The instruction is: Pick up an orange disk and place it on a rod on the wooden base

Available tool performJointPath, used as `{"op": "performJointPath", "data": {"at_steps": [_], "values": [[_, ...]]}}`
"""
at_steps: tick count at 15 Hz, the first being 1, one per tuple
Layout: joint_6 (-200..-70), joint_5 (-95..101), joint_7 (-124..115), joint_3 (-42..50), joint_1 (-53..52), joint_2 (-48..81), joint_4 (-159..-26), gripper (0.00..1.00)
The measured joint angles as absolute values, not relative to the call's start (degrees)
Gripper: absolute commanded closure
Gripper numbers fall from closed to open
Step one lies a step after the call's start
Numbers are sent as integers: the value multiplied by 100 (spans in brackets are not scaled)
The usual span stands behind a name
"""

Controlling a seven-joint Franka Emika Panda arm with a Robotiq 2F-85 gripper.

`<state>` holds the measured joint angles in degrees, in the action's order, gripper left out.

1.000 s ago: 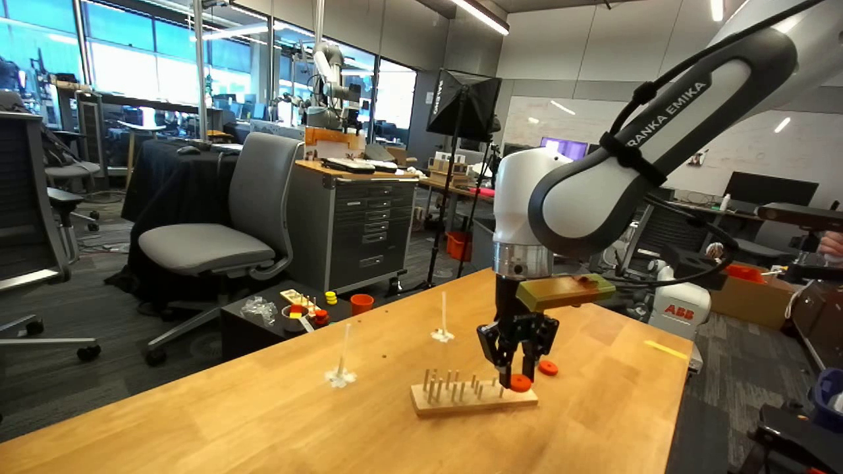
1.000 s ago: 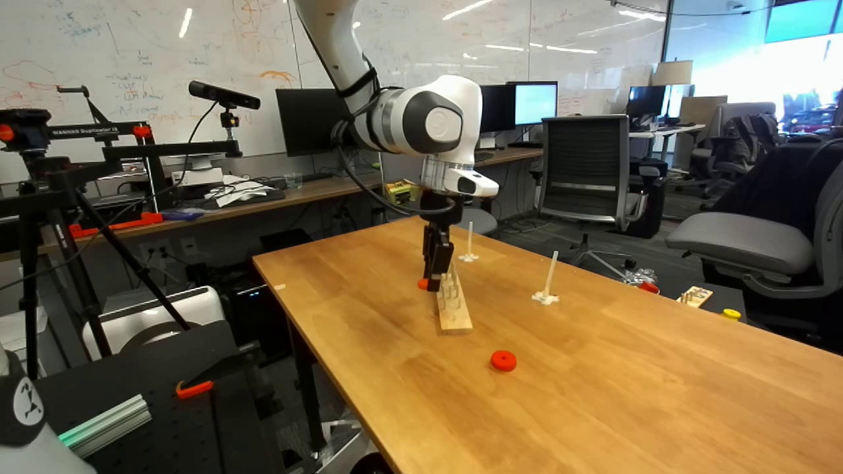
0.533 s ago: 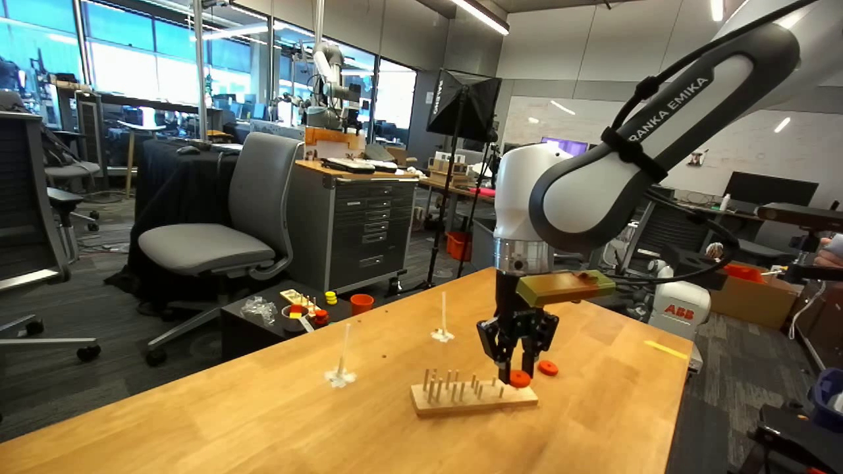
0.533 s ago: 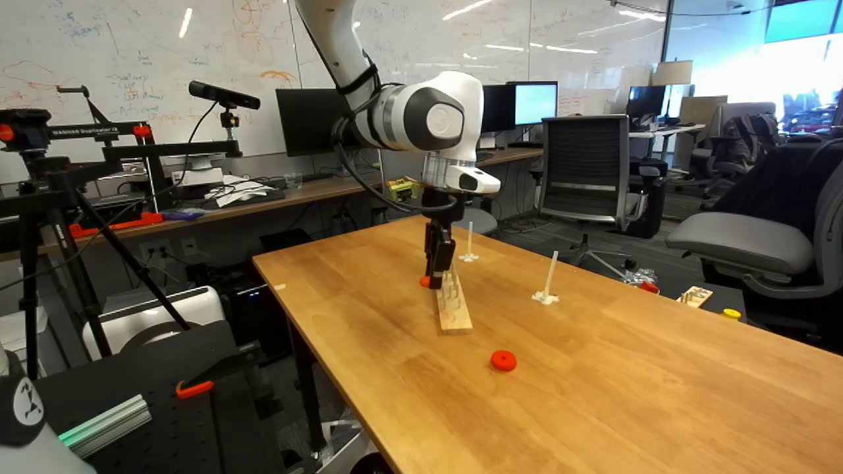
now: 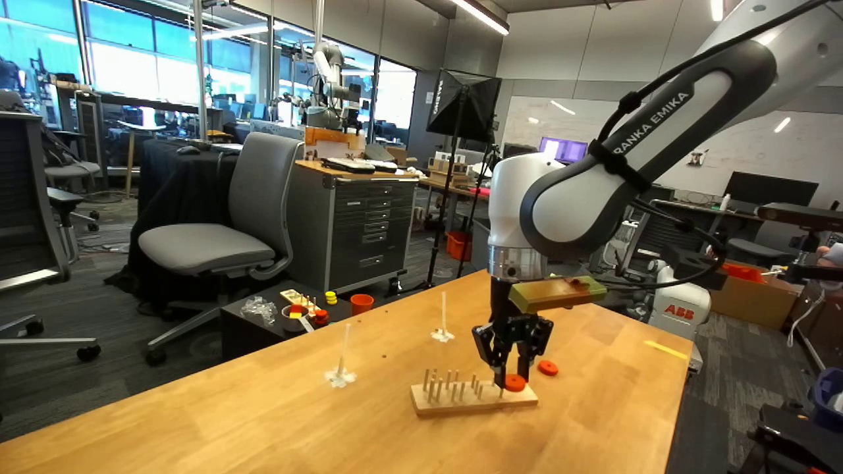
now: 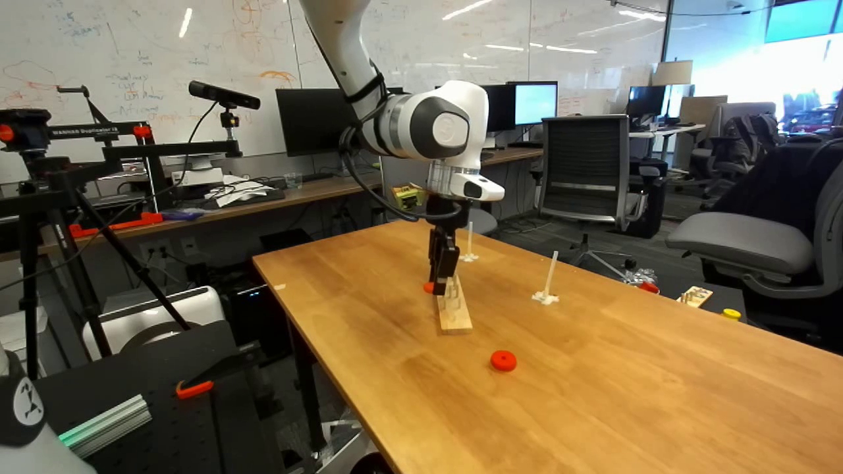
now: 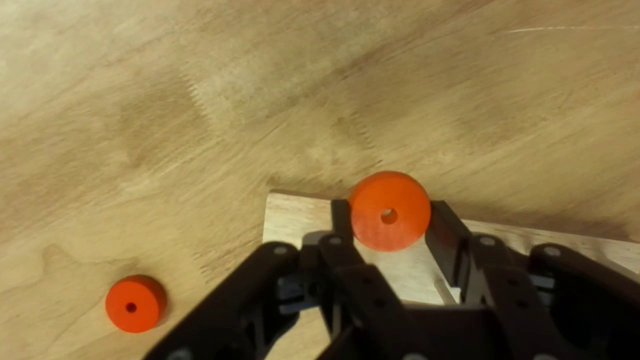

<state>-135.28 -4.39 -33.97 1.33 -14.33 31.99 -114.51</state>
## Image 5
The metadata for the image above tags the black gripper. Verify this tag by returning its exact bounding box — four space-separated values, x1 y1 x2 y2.
470 277 558 389

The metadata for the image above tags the wooden base with metal rods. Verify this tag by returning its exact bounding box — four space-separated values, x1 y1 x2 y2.
409 366 540 422

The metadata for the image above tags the orange bucket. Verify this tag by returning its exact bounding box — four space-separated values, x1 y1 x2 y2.
442 227 475 267

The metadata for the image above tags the yellow tape strip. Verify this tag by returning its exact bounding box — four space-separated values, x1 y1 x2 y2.
642 337 694 364

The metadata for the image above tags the cluttered wooden desk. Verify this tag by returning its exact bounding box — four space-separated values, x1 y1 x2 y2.
420 168 495 209

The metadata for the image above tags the white machine housing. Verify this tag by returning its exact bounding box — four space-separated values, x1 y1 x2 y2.
649 262 716 342

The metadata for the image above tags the grey metal cabinet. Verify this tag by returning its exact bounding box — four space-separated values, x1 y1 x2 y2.
287 158 421 297

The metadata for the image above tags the lit computer monitor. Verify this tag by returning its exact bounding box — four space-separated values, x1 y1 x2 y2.
537 135 591 168

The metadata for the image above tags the patterned wooden card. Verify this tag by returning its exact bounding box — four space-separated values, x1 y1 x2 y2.
276 287 324 320

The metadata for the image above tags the dark framed screen panel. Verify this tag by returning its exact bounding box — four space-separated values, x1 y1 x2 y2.
642 197 733 267

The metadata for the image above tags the flat keyboard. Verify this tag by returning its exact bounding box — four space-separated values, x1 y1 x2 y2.
318 154 404 176

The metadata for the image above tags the black softbox on stand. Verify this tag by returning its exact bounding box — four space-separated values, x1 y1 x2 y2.
424 65 507 289

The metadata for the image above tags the orange item on box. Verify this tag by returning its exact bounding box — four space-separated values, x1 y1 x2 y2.
719 258 770 285

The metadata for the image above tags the black side table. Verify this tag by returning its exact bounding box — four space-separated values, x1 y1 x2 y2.
217 277 409 362

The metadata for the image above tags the large cardboard box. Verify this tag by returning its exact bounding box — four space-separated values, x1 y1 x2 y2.
708 270 803 334

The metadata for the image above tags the clear plastic piece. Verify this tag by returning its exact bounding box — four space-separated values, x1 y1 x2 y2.
237 293 279 327

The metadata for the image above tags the small cardboard box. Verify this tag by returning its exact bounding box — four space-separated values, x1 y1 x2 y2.
300 125 370 163

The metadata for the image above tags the black equipment stand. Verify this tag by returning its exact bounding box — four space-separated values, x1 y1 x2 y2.
748 404 843 474

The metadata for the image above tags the large black monitor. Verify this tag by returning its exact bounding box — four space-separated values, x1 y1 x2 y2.
724 168 822 214

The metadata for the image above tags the grey office chair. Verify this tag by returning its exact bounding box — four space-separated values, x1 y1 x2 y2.
134 130 309 370

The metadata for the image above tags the dark desk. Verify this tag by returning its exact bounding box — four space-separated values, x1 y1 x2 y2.
757 201 843 235

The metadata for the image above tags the blue bin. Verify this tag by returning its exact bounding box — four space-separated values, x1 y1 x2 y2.
808 366 843 435

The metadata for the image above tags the ceiling light strip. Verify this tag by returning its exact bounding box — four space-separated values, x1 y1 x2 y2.
449 0 515 40

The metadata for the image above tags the black draped cloth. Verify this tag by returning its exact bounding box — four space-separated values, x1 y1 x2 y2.
104 138 246 305

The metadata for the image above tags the black mesh office chair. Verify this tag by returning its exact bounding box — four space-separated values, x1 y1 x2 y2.
0 110 105 366

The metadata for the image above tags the yellow wrist camera box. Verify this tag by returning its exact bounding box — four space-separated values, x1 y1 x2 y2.
507 274 612 316

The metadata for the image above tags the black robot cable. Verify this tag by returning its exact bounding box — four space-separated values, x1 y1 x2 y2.
587 0 832 297

